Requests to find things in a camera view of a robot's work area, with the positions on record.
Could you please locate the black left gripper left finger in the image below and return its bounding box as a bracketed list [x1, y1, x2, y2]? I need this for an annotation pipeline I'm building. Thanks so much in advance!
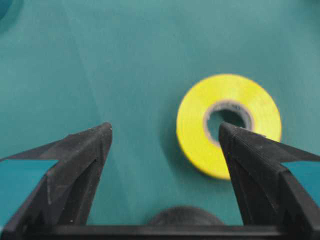
[0, 122, 113, 240]

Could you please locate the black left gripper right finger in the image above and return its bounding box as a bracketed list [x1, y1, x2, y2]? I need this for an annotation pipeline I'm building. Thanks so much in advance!
[218, 123, 320, 240]

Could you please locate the black tape roll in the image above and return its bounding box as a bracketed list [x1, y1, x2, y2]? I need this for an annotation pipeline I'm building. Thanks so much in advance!
[147, 205, 224, 226]

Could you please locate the yellow tape roll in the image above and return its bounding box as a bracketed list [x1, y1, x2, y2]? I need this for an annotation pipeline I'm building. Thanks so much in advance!
[176, 73, 282, 181]

